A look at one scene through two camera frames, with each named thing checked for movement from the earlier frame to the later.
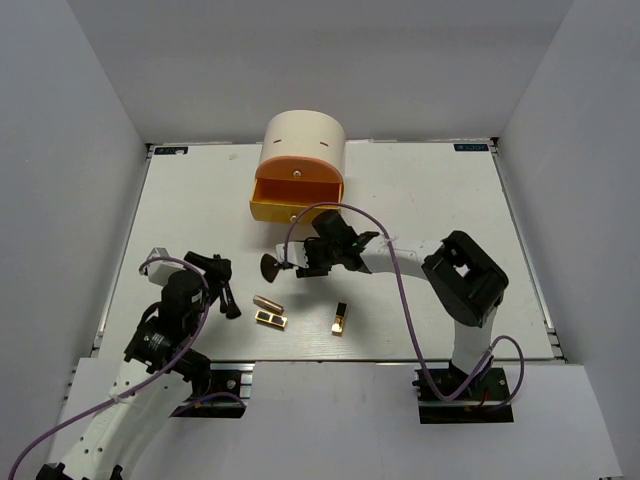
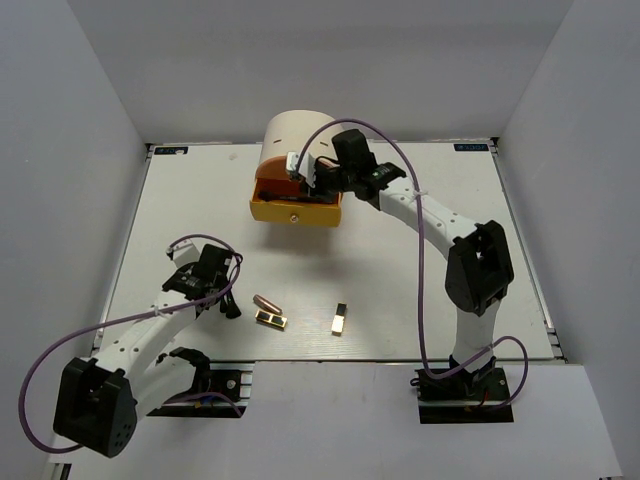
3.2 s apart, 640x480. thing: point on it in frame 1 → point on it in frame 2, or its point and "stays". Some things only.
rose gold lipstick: [267, 304] stays
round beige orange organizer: [301, 164] stays
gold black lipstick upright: [339, 319] stays
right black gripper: [312, 270] → [318, 169]
